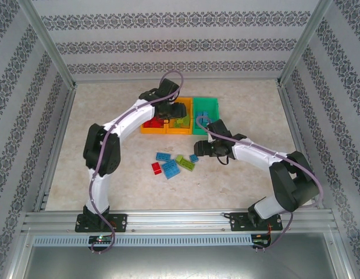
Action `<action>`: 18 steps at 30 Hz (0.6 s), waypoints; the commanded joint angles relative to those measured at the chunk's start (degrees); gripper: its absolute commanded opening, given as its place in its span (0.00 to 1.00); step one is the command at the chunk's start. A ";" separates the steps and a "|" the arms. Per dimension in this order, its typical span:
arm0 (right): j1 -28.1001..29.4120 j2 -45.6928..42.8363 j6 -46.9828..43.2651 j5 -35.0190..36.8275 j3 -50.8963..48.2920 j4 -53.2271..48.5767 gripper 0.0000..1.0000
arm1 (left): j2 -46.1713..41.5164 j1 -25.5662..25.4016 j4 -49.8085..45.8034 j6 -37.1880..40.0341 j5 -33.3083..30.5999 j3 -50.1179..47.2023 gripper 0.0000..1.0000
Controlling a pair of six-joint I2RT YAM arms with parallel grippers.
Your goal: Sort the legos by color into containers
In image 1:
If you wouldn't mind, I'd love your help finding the orange plastic bin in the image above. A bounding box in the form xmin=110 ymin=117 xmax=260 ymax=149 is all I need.
xmin=140 ymin=115 xmax=169 ymax=135
xmin=166 ymin=97 xmax=194 ymax=135

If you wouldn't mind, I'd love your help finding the green plastic bin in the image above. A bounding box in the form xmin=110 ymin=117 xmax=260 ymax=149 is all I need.
xmin=192 ymin=96 xmax=221 ymax=136

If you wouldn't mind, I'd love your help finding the large blue lego brick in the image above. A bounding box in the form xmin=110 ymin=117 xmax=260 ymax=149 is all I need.
xmin=162 ymin=160 xmax=182 ymax=180

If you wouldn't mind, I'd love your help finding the grey metal panel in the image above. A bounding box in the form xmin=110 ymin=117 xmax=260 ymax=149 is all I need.
xmin=22 ymin=245 xmax=348 ymax=279

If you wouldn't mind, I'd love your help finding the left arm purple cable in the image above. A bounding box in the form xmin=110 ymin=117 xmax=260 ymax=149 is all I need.
xmin=89 ymin=70 xmax=184 ymax=254

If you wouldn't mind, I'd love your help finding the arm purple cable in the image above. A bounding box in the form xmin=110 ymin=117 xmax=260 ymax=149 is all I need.
xmin=196 ymin=115 xmax=325 ymax=251
xmin=89 ymin=70 xmax=184 ymax=254

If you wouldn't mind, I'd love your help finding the right gripper black wire loop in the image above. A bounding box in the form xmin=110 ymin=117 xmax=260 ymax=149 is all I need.
xmin=215 ymin=153 xmax=230 ymax=167

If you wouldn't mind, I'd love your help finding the aluminium side rail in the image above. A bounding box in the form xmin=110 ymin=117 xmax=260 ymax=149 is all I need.
xmin=33 ymin=83 xmax=79 ymax=212
xmin=277 ymin=81 xmax=325 ymax=209

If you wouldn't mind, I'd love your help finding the aluminium mounting rail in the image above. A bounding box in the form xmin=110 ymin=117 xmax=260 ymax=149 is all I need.
xmin=21 ymin=209 xmax=339 ymax=234

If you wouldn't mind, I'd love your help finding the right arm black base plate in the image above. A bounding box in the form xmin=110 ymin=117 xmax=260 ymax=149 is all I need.
xmin=229 ymin=212 xmax=284 ymax=232

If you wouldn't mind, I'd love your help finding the grey slotted cable duct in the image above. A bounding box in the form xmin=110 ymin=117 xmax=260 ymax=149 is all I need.
xmin=33 ymin=234 xmax=254 ymax=246

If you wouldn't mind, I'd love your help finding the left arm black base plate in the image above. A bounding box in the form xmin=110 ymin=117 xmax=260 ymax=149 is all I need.
xmin=74 ymin=213 xmax=128 ymax=233

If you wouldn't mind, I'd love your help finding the aluminium frame post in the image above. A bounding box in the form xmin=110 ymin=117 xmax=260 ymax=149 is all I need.
xmin=16 ymin=0 xmax=79 ymax=90
xmin=276 ymin=0 xmax=334 ymax=88

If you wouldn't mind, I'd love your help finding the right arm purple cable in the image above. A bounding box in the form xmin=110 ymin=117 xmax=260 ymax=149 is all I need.
xmin=196 ymin=115 xmax=325 ymax=251

